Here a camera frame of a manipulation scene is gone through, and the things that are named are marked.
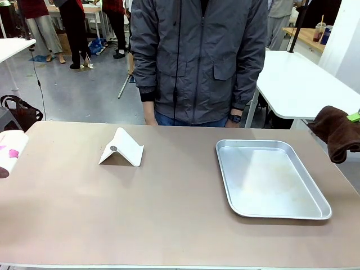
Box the brown terry cleaning towel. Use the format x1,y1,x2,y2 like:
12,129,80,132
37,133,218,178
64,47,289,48
307,105,360,164

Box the white cup with pink print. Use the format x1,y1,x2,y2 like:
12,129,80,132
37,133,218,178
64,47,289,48
0,130,30,180

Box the person's left forearm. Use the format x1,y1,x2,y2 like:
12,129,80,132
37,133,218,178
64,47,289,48
229,53,268,115

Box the person's right forearm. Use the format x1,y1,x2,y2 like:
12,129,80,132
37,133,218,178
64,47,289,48
131,53,159,109

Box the person's right hand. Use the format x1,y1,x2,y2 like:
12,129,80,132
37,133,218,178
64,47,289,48
143,108,159,127

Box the large white table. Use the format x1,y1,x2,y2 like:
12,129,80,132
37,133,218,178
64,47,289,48
244,49,360,129

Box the plastic cup with red drink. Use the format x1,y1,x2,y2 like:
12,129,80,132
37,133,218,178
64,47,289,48
314,14,327,43

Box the wooden top table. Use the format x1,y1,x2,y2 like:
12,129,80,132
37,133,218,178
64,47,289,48
282,26,327,55

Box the silver metal baking tray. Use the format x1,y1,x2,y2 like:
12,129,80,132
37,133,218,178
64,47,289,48
215,139,333,221

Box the black vertical pole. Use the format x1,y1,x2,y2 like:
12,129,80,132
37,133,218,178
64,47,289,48
288,0,308,54

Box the bystander in grey clothes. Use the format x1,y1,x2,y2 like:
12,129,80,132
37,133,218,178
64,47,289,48
265,0,295,51

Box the person in grey jacket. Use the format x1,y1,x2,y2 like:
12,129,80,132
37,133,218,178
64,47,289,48
129,0,269,127

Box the white folded phone stand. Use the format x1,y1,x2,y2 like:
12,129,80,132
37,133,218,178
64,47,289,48
98,127,145,168

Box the metal bar on floor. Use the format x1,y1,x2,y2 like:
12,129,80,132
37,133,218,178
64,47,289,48
117,73,132,99

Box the bystander in red plaid shirt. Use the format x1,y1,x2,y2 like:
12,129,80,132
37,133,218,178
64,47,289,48
101,0,131,60

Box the blue plastic bag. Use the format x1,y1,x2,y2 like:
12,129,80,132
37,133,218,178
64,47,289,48
87,38,109,56

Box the white-framed wooden desk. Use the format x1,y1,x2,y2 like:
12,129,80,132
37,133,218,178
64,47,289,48
46,4,116,42

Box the bystander in black trousers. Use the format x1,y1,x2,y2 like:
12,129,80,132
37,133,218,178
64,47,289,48
55,0,94,70

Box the brown cardboard box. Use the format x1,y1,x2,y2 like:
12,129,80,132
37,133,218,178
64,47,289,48
55,31,73,56

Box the bystander in grey wide trousers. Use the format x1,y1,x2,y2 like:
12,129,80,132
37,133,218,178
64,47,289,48
17,0,64,63

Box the black tote bag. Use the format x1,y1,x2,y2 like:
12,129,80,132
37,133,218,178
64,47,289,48
0,94,44,133

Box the white table with rounded corner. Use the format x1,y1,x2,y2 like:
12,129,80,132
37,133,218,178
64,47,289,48
0,37,37,91

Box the black cord on jacket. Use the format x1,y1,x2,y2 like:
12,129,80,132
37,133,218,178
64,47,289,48
172,0,182,125

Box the thin black hanging cable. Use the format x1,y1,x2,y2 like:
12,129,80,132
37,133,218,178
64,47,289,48
27,46,46,120

